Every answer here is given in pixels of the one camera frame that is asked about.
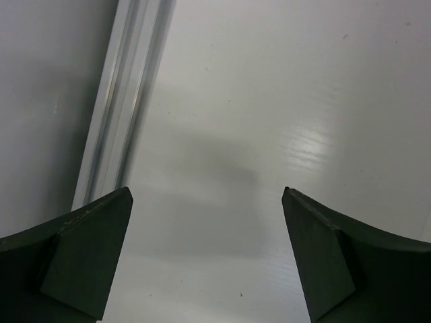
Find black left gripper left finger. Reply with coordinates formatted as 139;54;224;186
1;187;133;322

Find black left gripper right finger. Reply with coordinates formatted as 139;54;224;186
282;187;430;322

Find aluminium frame rail left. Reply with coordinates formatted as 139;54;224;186
71;1;176;209

